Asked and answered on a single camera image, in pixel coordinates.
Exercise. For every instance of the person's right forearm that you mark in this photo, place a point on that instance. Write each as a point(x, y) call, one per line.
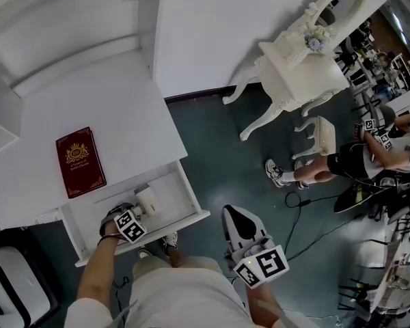
point(264, 302)

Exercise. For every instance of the white ornate stool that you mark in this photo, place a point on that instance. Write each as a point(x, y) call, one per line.
point(323, 132)

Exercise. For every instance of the person's beige shorts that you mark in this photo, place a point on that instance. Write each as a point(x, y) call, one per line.
point(184, 296)

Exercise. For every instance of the person's right leg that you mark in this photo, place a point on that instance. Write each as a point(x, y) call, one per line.
point(178, 256)

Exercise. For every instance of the black metal chair frame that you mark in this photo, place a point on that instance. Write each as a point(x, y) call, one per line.
point(357, 292)

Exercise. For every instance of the cluttered work table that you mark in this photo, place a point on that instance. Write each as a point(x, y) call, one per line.
point(399, 275)

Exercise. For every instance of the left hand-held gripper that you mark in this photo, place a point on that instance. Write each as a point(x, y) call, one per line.
point(131, 229)

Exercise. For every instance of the white device with black trim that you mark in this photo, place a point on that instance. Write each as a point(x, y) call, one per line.
point(13, 285)

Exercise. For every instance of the person's left shoe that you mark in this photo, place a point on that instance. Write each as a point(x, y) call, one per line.
point(144, 252)

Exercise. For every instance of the person's shoe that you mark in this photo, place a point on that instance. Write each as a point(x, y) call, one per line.
point(301, 174)
point(276, 173)
point(144, 252)
point(170, 241)

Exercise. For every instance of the person's left forearm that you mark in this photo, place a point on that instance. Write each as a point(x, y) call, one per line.
point(97, 272)

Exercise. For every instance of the white drawer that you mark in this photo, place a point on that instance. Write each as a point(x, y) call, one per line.
point(177, 197)

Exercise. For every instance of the black and yellow bag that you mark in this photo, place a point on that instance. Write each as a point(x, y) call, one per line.
point(355, 198)

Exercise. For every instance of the pale blue flower bouquet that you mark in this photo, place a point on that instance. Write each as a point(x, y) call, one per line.
point(316, 39)

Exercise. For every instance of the white nightstand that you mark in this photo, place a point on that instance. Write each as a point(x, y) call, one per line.
point(106, 115)

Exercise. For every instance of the dark red hardcover book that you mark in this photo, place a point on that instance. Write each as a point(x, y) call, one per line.
point(80, 162)

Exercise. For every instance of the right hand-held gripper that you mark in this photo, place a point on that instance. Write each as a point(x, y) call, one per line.
point(263, 263)

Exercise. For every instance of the white ornate dressing table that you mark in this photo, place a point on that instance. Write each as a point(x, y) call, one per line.
point(300, 77)

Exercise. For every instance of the person's right shoe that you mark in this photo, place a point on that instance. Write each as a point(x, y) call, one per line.
point(170, 241)

